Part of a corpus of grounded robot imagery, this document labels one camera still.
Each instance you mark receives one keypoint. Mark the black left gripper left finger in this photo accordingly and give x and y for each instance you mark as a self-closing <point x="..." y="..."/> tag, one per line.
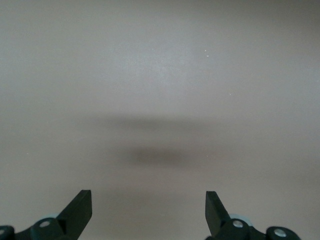
<point x="72" y="217"/>

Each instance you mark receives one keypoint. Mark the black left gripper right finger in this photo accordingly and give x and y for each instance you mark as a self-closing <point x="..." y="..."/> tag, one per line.
<point x="217" y="212"/>

